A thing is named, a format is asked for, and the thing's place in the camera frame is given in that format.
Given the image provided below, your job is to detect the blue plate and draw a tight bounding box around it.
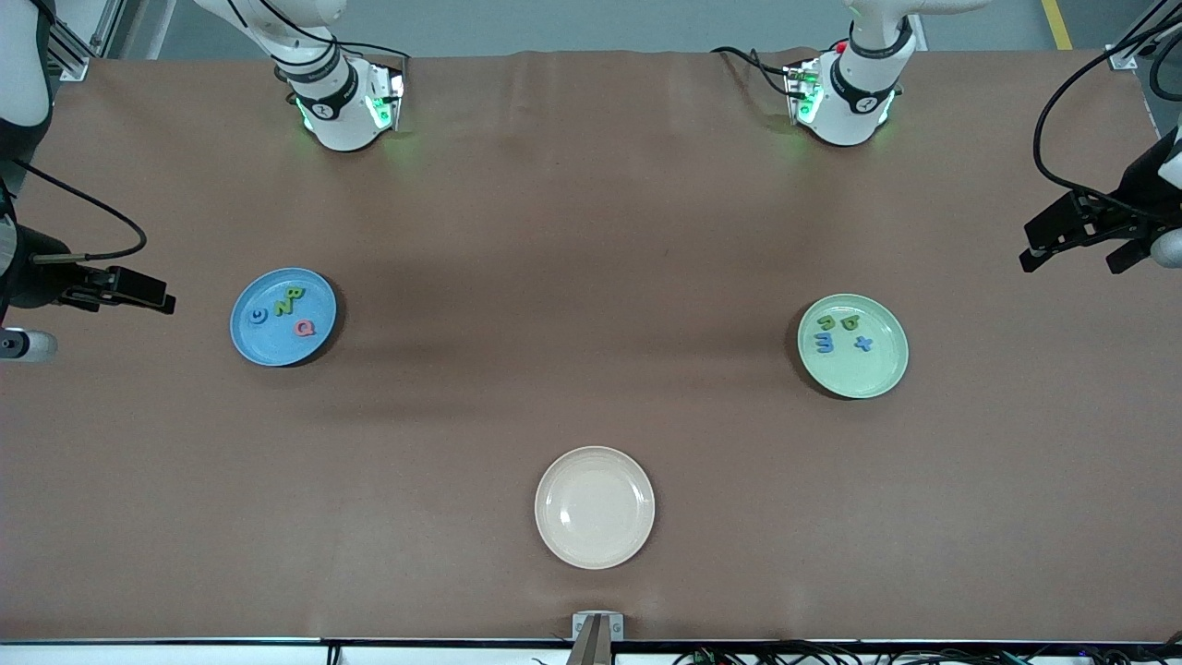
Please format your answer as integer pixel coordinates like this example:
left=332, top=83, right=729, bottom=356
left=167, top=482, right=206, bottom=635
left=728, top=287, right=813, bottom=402
left=229, top=267, right=338, bottom=368

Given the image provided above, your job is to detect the green plate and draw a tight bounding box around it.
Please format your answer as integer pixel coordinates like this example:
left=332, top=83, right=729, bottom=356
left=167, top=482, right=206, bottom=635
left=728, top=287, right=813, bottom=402
left=797, top=293, right=910, bottom=400

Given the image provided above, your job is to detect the beige plate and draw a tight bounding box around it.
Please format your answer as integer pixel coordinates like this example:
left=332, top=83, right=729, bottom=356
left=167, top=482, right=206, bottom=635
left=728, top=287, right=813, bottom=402
left=534, top=445, right=657, bottom=571

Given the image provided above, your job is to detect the black left arm base cable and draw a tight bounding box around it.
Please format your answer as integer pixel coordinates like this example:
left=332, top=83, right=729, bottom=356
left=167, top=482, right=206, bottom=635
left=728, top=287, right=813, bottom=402
left=709, top=44, right=806, bottom=99

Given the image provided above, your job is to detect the brown table mat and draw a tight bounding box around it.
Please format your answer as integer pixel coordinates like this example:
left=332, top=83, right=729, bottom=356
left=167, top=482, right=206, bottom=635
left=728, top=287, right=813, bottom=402
left=0, top=48, right=1182, bottom=645

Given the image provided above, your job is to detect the grey metal camera bracket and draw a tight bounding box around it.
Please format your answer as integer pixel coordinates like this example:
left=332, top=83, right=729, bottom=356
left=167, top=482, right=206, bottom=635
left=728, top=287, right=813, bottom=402
left=571, top=611, right=625, bottom=665

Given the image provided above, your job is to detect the black cable bundle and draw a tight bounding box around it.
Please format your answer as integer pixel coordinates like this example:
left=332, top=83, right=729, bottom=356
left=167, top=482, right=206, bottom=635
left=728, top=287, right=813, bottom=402
left=674, top=640, right=1182, bottom=665

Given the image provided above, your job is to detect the black arm base cable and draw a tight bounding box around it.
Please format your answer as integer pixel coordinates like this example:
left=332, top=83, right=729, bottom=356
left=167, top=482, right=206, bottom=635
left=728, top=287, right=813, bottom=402
left=709, top=44, right=806, bottom=99
left=273, top=0, right=412, bottom=103

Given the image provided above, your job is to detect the black right arm base cable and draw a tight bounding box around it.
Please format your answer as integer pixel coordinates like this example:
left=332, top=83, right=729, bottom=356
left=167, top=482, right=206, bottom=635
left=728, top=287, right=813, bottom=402
left=273, top=0, right=412, bottom=103

